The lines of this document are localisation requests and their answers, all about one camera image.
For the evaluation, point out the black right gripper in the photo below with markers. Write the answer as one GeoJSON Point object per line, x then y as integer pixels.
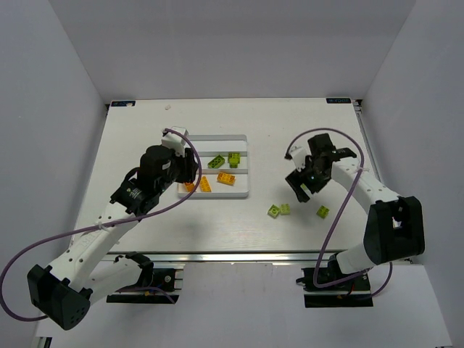
{"type": "Point", "coordinates": [304, 180]}

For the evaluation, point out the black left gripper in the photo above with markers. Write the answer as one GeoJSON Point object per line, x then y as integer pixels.
{"type": "Point", "coordinates": [189, 165]}

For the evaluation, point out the orange rounded lego piece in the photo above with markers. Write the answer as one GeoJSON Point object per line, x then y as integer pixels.
{"type": "Point", "coordinates": [189, 186]}

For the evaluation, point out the yellow lego brick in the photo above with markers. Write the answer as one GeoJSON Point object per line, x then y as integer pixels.
{"type": "Point", "coordinates": [205, 185]}

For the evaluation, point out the lime long lego brick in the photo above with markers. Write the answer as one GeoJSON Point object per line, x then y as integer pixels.
{"type": "Point", "coordinates": [217, 162]}

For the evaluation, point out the orange lego brick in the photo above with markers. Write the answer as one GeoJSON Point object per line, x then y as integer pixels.
{"type": "Point", "coordinates": [226, 178]}

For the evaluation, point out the lime square lego brick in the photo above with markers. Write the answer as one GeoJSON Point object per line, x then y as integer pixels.
{"type": "Point", "coordinates": [234, 159]}

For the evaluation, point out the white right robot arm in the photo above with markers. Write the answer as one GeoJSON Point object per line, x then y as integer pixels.
{"type": "Point", "coordinates": [394, 229]}

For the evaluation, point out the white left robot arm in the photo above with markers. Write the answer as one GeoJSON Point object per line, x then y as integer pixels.
{"type": "Point", "coordinates": [66, 288]}

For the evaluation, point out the lime lego brick far right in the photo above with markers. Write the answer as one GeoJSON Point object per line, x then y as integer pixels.
{"type": "Point", "coordinates": [322, 212]}

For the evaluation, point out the lime small lego brick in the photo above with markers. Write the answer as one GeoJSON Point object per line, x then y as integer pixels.
{"type": "Point", "coordinates": [285, 209]}

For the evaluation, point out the lime round-stud lego brick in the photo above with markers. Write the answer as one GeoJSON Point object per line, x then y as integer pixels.
{"type": "Point", "coordinates": [274, 211]}

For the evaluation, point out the white three-compartment tray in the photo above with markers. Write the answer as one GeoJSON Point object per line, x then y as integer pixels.
{"type": "Point", "coordinates": [210, 146]}

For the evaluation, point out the blue right corner label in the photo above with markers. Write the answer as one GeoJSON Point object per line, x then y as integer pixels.
{"type": "Point", "coordinates": [335, 100]}

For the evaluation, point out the blue corner label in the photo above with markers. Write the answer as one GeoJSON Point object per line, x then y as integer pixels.
{"type": "Point", "coordinates": [130, 103]}
{"type": "Point", "coordinates": [335, 100]}

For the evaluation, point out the blue left corner label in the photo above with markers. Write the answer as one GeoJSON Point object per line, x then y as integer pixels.
{"type": "Point", "coordinates": [130, 103]}

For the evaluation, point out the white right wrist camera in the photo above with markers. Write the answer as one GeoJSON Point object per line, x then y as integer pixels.
{"type": "Point", "coordinates": [297, 155]}

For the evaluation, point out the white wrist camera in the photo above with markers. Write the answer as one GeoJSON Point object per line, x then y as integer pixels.
{"type": "Point", "coordinates": [297, 155]}
{"type": "Point", "coordinates": [173, 140]}

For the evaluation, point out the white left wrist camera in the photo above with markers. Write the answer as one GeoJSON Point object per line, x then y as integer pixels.
{"type": "Point", "coordinates": [173, 140]}

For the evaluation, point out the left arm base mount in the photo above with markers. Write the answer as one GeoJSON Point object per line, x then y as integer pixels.
{"type": "Point", "coordinates": [155, 286]}

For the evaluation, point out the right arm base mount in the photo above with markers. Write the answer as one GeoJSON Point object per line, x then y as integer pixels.
{"type": "Point", "coordinates": [353, 293]}

